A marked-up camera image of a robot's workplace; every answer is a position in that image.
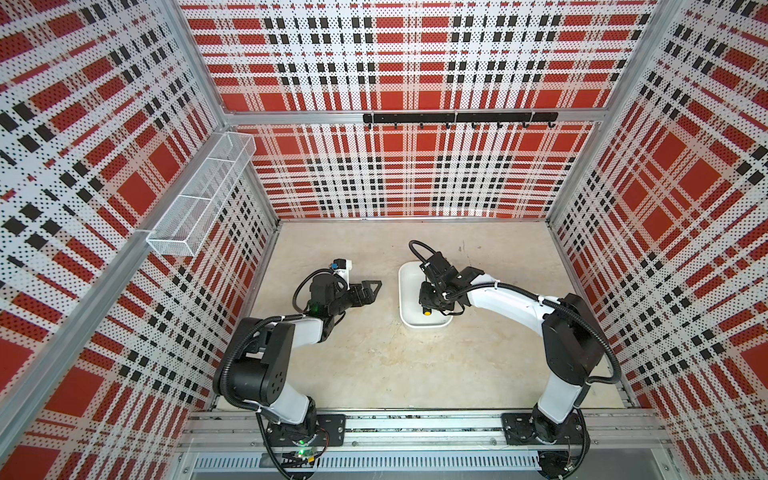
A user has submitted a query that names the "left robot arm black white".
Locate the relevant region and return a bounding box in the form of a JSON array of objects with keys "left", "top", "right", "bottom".
[{"left": 213, "top": 262, "right": 382, "bottom": 447}]

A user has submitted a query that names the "left wrist camera white blue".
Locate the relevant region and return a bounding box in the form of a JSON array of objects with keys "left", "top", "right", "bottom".
[{"left": 330, "top": 258, "right": 352, "bottom": 282}]

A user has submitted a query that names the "aluminium front mounting rail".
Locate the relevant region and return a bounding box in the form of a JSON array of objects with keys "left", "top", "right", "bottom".
[{"left": 179, "top": 409, "right": 673, "bottom": 452}]

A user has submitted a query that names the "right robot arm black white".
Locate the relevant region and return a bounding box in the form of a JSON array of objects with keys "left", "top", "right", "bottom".
[{"left": 415, "top": 248, "right": 623, "bottom": 445}]

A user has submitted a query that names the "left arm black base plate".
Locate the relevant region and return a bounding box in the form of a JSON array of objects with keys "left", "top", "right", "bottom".
[{"left": 266, "top": 414, "right": 347, "bottom": 447}]

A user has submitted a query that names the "white plastic bin tray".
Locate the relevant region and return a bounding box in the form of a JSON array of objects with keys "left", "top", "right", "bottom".
[{"left": 398, "top": 261, "right": 453, "bottom": 329}]

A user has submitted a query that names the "white wire mesh wall basket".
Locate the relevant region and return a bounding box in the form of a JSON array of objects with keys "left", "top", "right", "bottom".
[{"left": 147, "top": 132, "right": 255, "bottom": 257}]

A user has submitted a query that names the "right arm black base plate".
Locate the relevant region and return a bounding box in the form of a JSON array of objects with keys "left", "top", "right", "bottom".
[{"left": 501, "top": 409, "right": 590, "bottom": 446}]

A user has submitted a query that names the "black wall hook rail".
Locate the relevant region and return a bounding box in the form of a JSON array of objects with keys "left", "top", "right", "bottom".
[{"left": 362, "top": 111, "right": 559, "bottom": 126}]

